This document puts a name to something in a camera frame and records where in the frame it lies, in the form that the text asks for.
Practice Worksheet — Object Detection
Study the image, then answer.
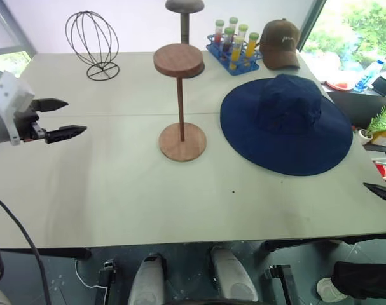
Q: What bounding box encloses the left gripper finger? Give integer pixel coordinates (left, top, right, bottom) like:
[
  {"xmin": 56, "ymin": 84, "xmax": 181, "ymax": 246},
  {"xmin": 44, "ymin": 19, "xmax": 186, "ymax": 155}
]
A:
[
  {"xmin": 30, "ymin": 98, "xmax": 69, "ymax": 113},
  {"xmin": 44, "ymin": 125, "xmax": 88, "ymax": 145}
]

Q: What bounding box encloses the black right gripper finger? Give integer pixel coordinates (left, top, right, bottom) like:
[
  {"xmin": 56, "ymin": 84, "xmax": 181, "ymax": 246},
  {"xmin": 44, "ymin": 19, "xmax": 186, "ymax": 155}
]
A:
[{"xmin": 363, "ymin": 182, "xmax": 386, "ymax": 205}]

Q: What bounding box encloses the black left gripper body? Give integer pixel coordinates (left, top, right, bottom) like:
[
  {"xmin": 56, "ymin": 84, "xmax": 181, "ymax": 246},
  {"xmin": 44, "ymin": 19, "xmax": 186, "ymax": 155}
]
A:
[{"xmin": 13, "ymin": 109, "xmax": 49, "ymax": 144}]

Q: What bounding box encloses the navy blue sun hat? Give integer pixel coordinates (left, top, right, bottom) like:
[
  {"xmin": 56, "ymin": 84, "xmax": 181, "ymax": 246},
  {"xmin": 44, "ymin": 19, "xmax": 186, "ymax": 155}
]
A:
[{"xmin": 219, "ymin": 73, "xmax": 354, "ymax": 177}]

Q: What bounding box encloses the brown wooden hat stand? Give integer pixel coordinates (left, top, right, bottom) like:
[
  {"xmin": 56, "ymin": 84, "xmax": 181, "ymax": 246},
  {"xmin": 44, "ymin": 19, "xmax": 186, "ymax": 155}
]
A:
[{"xmin": 153, "ymin": 43, "xmax": 208, "ymax": 163}]

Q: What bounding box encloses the grey mushroom hat stand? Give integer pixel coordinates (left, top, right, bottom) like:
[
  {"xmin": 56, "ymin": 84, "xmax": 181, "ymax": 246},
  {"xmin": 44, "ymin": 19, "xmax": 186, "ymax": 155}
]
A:
[{"xmin": 165, "ymin": 0, "xmax": 207, "ymax": 78}]

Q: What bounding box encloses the yellow box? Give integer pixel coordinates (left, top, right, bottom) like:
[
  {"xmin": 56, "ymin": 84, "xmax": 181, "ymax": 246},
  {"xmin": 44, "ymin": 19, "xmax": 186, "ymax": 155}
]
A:
[{"xmin": 369, "ymin": 130, "xmax": 386, "ymax": 146}]

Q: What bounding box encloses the small green potted plant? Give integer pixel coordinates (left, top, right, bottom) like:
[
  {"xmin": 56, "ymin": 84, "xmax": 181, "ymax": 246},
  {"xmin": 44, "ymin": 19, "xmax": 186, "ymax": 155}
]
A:
[{"xmin": 358, "ymin": 105, "xmax": 386, "ymax": 146}]

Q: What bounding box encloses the black trouser leg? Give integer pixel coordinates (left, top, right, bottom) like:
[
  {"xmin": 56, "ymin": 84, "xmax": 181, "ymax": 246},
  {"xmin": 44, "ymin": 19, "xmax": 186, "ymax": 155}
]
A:
[{"xmin": 330, "ymin": 260, "xmax": 386, "ymax": 300}]

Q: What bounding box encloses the black tablet device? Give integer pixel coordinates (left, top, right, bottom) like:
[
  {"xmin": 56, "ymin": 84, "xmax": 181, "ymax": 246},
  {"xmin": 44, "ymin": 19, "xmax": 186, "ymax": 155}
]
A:
[{"xmin": 371, "ymin": 75, "xmax": 386, "ymax": 97}]

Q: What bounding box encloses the white shoe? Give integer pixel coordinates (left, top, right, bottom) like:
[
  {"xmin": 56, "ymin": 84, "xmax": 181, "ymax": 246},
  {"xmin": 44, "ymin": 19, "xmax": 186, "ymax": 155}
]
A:
[{"xmin": 316, "ymin": 276, "xmax": 350, "ymax": 304}]

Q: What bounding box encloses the red plate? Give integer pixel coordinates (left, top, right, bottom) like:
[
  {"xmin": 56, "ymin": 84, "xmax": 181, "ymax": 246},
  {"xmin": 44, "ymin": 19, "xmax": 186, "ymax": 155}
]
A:
[{"xmin": 324, "ymin": 80, "xmax": 353, "ymax": 92}]

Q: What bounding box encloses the clear plastic water bottle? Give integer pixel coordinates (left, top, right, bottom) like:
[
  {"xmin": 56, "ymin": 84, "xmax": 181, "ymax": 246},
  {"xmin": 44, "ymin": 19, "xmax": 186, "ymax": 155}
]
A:
[{"xmin": 352, "ymin": 58, "xmax": 386, "ymax": 93}]

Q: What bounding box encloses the silver left robot foot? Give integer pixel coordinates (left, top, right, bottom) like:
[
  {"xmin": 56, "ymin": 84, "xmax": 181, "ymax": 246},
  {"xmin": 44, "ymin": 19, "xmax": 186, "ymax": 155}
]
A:
[{"xmin": 127, "ymin": 252, "xmax": 169, "ymax": 305}]

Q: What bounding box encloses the silver robot foot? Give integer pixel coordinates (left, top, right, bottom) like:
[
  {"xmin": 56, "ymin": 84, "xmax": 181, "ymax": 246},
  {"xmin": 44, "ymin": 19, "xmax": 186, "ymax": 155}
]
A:
[
  {"xmin": 127, "ymin": 252, "xmax": 169, "ymax": 305},
  {"xmin": 209, "ymin": 245, "xmax": 259, "ymax": 303}
]

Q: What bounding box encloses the silver right robot foot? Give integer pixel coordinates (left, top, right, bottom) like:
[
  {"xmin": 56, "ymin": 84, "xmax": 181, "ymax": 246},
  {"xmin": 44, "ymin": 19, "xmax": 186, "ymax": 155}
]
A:
[{"xmin": 209, "ymin": 245, "xmax": 259, "ymax": 303}]

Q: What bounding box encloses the brown baseball cap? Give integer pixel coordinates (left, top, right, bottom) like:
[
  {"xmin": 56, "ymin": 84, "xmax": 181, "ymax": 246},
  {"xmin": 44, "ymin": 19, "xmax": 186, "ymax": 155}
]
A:
[{"xmin": 259, "ymin": 18, "xmax": 301, "ymax": 71}]

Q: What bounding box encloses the test tube with red liquid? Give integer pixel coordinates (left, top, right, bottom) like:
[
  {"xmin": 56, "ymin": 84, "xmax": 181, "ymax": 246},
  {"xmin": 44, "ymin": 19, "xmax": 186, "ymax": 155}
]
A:
[{"xmin": 214, "ymin": 19, "xmax": 226, "ymax": 44}]

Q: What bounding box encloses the test tube with dark liquid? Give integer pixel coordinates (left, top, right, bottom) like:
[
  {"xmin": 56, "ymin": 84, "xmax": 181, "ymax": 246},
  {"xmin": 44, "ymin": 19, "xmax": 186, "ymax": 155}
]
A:
[{"xmin": 220, "ymin": 27, "xmax": 235, "ymax": 62}]

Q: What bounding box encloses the blue test tube rack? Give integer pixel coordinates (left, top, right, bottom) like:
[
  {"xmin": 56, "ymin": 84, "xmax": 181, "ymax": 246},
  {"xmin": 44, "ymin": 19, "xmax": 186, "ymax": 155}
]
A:
[{"xmin": 205, "ymin": 34, "xmax": 264, "ymax": 77}]

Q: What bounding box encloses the test tube with yellow liquid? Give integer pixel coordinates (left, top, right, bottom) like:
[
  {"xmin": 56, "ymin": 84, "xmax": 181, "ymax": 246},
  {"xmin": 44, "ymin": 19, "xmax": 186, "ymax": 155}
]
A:
[{"xmin": 229, "ymin": 34, "xmax": 246, "ymax": 71}]

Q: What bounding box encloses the test tube with orange liquid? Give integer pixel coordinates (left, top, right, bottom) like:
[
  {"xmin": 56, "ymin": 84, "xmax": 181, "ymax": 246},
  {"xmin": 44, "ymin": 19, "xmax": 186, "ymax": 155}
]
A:
[{"xmin": 244, "ymin": 32, "xmax": 260, "ymax": 60}]

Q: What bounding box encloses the test tube with clear liquid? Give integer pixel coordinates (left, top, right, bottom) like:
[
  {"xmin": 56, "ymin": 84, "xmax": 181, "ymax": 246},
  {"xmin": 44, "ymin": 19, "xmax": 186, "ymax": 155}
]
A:
[{"xmin": 228, "ymin": 16, "xmax": 239, "ymax": 42}]

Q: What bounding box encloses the test tube with pale liquid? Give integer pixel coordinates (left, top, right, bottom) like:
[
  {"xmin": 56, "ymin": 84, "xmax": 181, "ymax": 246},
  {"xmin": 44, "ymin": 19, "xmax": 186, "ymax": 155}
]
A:
[{"xmin": 237, "ymin": 24, "xmax": 249, "ymax": 44}]

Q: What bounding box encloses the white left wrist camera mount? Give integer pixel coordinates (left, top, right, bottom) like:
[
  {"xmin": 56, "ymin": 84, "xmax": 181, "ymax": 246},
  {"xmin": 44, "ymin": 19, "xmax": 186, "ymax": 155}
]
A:
[{"xmin": 0, "ymin": 71, "xmax": 36, "ymax": 146}]

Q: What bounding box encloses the black wire head form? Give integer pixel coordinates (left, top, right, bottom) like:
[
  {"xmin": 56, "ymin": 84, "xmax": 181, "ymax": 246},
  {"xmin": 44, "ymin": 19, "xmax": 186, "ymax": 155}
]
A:
[{"xmin": 65, "ymin": 11, "xmax": 121, "ymax": 82}]

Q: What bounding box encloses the black table frame bar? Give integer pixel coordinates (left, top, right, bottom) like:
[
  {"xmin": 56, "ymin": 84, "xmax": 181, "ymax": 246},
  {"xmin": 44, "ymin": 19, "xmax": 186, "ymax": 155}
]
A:
[
  {"xmin": 0, "ymin": 247, "xmax": 92, "ymax": 261},
  {"xmin": 263, "ymin": 234, "xmax": 386, "ymax": 252}
]

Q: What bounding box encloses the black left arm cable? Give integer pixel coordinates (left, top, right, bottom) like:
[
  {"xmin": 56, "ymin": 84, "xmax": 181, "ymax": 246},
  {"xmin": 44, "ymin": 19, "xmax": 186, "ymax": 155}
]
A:
[{"xmin": 0, "ymin": 188, "xmax": 52, "ymax": 305}]

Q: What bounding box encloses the metal table leg bracket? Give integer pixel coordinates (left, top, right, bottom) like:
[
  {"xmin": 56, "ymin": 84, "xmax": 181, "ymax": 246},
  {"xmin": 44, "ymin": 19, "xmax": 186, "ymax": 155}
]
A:
[
  {"xmin": 263, "ymin": 264, "xmax": 301, "ymax": 305},
  {"xmin": 98, "ymin": 259, "xmax": 120, "ymax": 305}
]

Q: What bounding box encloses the thin white cable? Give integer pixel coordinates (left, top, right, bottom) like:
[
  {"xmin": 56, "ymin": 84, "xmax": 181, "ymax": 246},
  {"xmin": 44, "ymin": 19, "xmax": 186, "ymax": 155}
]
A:
[{"xmin": 74, "ymin": 258, "xmax": 109, "ymax": 290}]

